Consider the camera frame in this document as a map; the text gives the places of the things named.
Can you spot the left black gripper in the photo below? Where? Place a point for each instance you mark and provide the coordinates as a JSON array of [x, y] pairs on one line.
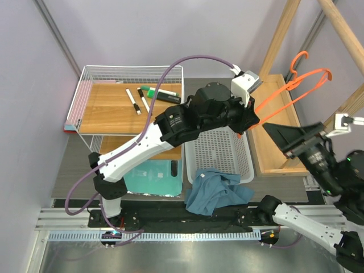
[[245, 119]]

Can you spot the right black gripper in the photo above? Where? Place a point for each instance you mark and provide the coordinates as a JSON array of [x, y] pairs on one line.
[[305, 143]]

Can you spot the orange plastic hanger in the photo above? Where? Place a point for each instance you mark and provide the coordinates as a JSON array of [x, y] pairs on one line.
[[293, 84]]

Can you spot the blue tank top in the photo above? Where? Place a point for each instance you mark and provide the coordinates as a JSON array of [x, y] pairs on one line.
[[213, 189]]

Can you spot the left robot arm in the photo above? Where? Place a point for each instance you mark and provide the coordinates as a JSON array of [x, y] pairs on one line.
[[211, 107]]

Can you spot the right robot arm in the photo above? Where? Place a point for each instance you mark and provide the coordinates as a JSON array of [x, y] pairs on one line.
[[341, 181]]

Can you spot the wooden clothes rack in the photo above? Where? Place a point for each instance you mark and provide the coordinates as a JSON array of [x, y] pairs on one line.
[[274, 100]]

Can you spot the white plastic basket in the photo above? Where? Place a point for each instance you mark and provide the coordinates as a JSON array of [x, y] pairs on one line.
[[221, 149]]

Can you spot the black object on mat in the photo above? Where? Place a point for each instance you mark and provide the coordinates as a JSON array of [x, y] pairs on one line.
[[174, 168]]

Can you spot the green black highlighter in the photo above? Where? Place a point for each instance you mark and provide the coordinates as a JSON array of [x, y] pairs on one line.
[[164, 97]]

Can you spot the green capped white marker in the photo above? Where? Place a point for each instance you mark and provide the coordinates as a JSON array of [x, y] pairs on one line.
[[162, 91]]

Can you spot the white marker black cap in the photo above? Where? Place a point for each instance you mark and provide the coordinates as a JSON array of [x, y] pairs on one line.
[[135, 105]]

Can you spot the teal mat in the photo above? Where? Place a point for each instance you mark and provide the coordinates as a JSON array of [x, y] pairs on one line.
[[153, 177]]

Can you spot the upper wooden shelf board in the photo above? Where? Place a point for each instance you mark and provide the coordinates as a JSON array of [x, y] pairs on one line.
[[109, 111]]

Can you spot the wooden shelf board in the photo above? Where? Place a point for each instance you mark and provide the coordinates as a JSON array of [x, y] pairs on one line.
[[110, 143], [109, 111]]

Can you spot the lower wooden shelf board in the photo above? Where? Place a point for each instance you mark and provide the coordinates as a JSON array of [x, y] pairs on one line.
[[110, 143]]

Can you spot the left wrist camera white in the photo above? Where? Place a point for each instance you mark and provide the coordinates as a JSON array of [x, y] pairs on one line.
[[243, 84]]

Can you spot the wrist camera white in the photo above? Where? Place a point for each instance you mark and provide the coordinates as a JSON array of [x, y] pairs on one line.
[[342, 124], [243, 84]]

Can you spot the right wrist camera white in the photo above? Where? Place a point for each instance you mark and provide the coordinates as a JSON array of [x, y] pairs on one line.
[[342, 124]]

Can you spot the white wire shelf rack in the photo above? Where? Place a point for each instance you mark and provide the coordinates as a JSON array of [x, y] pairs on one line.
[[95, 74]]

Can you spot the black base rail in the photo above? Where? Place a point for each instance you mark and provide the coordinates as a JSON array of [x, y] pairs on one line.
[[172, 217]]

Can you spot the white slotted cable duct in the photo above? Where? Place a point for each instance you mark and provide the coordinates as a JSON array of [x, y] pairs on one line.
[[111, 236]]

